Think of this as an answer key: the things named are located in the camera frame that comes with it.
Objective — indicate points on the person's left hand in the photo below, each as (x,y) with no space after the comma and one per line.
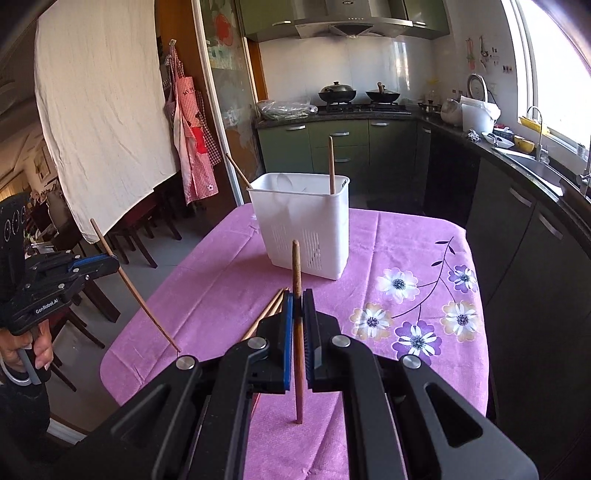
(39,350)

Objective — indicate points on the yellow bowl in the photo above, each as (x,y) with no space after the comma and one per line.
(524,144)

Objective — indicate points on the gas stove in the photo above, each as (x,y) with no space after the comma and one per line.
(364,109)

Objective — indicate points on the steel range hood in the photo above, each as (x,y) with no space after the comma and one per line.
(351,14)

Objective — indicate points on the white rice cooker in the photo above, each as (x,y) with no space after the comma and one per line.
(451,113)

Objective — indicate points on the small steel faucet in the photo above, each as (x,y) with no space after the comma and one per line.
(540,143)

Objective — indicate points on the white plastic bucket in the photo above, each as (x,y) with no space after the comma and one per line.
(480,115)

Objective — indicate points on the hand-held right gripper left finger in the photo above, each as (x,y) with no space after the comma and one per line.
(288,341)

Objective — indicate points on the dark wooden chair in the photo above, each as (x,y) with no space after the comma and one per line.
(138,230)

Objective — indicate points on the person's left forearm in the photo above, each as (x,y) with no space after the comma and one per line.
(18,406)

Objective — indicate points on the dark lower cabinets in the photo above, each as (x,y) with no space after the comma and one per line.
(508,240)

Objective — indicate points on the tall steel faucet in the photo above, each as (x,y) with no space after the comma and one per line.
(586,170)

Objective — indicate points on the clear plastic bag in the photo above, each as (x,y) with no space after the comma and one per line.
(286,110)

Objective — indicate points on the brown wooden chopstick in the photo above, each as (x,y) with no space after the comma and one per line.
(331,161)
(141,295)
(296,267)
(238,170)

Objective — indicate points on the black wok with lid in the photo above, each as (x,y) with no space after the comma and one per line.
(337,92)

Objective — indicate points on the yellow tray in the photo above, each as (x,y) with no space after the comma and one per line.
(535,125)

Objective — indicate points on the red checked apron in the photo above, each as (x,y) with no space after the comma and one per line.
(191,138)

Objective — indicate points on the wooden cutting board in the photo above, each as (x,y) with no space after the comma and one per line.
(577,189)

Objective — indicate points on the steel sink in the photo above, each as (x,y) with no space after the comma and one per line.
(531,164)

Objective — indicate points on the white hanging sheet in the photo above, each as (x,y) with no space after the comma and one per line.
(101,115)

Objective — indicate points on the bunch of wooden chopsticks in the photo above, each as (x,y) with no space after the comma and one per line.
(265,314)

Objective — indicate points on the window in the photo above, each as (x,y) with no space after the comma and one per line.
(554,60)

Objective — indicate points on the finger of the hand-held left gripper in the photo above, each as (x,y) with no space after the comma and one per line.
(92,273)
(94,261)

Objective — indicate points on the green lower cabinets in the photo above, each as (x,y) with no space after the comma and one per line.
(286,147)

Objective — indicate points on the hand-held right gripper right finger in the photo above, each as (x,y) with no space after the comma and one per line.
(308,346)

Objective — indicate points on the white plastic utensil holder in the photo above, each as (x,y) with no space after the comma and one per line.
(295,230)

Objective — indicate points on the sliding glass door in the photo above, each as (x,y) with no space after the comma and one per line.
(231,115)

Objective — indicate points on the pink floral tablecloth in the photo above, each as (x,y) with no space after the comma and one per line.
(392,240)

